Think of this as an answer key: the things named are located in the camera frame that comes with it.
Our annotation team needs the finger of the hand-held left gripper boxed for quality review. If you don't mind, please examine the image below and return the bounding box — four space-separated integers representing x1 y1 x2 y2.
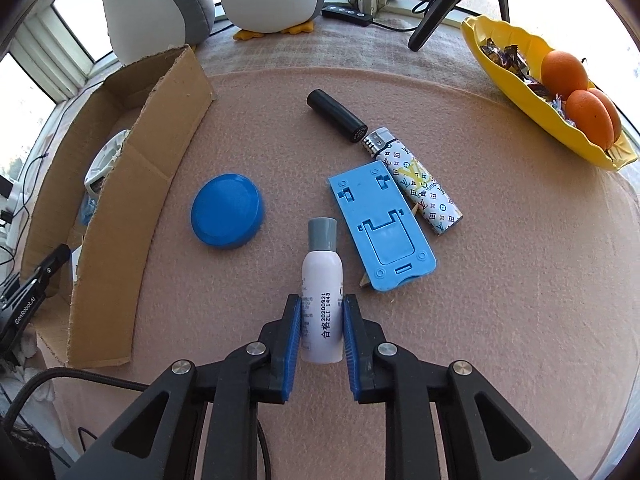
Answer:
17 243 71 301

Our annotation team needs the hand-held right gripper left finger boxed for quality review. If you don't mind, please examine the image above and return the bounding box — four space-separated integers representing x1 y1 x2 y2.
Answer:
60 294 303 480

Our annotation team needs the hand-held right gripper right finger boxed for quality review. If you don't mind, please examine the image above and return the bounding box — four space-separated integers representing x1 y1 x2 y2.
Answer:
342 294 581 480

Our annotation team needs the white bottle with grey cap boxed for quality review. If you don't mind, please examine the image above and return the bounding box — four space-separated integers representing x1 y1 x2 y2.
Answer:
300 217 346 365

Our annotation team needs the white round travel adapter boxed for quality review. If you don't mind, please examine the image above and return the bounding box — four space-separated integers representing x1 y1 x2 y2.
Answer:
84 130 132 196

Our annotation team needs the blue phone stand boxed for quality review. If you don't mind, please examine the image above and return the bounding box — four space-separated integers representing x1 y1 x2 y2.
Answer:
327 162 437 293

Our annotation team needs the brown cardboard box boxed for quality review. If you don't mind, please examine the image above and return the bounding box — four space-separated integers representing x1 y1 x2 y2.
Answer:
19 45 217 368

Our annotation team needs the blue round lid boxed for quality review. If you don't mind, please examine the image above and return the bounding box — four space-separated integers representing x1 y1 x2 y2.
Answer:
190 173 265 250

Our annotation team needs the white patterned lighter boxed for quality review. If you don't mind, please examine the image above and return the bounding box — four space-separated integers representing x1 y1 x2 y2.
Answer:
361 127 463 236

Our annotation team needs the person's left hand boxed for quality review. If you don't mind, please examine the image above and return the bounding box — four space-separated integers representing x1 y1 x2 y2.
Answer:
0 355 57 406

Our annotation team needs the white power strip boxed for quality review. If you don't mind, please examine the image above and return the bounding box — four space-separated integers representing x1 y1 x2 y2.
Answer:
0 175 28 241

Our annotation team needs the black cylindrical tube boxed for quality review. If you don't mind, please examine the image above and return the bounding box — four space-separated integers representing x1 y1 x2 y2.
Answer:
306 89 369 146

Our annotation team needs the large penguin plush toy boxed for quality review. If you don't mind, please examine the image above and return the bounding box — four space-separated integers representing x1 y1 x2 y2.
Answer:
95 0 216 66

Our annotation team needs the yellow plastic bowl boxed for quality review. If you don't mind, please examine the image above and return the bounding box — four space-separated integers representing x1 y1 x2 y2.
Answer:
460 15 640 172

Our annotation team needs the beige plaid cloth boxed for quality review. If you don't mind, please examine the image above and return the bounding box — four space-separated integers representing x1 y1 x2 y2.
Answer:
192 10 506 86

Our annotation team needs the pile of wrapped candies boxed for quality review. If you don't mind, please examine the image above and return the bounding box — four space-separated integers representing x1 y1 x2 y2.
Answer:
480 42 576 126

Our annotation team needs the orange fruit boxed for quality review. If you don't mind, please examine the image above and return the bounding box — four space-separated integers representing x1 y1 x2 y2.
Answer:
541 51 589 98
565 89 615 150
587 87 623 143

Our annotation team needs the black inline remote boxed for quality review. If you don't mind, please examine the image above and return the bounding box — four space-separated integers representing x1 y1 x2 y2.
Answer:
321 4 374 27

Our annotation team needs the black tripod stand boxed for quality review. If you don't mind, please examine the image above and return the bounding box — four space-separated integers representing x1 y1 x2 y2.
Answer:
390 0 511 52

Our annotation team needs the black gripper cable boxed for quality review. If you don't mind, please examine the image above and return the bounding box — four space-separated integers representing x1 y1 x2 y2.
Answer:
0 367 151 436

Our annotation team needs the black charging cable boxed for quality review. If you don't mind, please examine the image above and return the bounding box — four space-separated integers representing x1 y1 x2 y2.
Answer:
10 152 48 241

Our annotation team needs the black ring light cable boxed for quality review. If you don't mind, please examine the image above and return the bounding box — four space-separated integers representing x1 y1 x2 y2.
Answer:
372 0 453 33

